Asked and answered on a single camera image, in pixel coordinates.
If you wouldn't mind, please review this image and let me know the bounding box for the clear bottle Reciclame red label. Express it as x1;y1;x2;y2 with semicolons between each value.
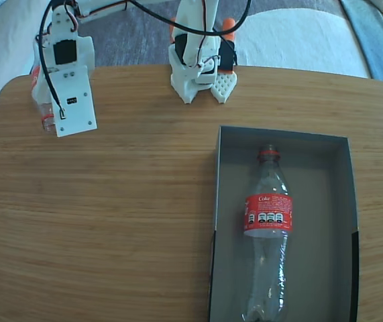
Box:
30;33;58;133

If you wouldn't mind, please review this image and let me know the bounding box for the clear bottle nutrition-mark red label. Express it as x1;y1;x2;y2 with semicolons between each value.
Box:
241;143;294;322

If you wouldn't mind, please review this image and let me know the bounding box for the grey cardboard box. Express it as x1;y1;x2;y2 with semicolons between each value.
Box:
207;125;360;322

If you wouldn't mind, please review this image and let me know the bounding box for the dark grey rug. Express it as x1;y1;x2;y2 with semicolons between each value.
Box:
30;0;256;70

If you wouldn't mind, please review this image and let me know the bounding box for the white cloth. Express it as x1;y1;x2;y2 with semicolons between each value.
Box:
236;8;372;80

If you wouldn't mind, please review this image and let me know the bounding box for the blue-grey cloth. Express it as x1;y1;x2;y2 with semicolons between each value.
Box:
340;0;383;85

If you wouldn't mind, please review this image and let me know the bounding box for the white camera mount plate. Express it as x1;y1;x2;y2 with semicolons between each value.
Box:
48;65;99;138

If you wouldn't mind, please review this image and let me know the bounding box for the black cable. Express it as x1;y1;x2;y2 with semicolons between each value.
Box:
40;0;254;120

